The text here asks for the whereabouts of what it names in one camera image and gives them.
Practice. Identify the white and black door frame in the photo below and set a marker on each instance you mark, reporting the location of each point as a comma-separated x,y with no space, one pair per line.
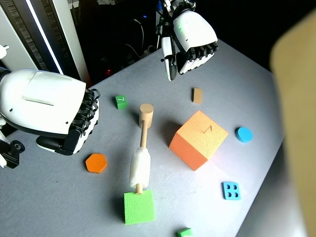
66,37

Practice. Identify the large green foam cube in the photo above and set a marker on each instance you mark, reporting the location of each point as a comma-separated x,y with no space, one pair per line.
139,207

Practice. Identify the orange hexagon block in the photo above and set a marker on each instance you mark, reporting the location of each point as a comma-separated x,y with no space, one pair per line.
96,163

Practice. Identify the small plain wooden block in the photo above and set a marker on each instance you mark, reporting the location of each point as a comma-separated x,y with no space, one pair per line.
197,95

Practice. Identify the grey table cloth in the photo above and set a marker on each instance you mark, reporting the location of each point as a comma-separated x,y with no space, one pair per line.
61,197

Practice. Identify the blue square four-hole block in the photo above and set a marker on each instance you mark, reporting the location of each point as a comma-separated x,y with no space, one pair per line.
231,190

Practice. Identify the blurred tan panel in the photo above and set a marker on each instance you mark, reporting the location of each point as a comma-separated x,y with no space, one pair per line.
298,111

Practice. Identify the large orange foam cube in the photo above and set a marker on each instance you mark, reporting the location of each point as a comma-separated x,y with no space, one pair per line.
197,145

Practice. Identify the small green number cube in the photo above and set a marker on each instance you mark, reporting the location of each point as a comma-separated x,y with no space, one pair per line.
121,101

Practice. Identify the blue round disc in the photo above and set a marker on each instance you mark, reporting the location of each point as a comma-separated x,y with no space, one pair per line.
244,134

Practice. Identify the small green block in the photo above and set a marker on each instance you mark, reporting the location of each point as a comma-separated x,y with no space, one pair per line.
184,233

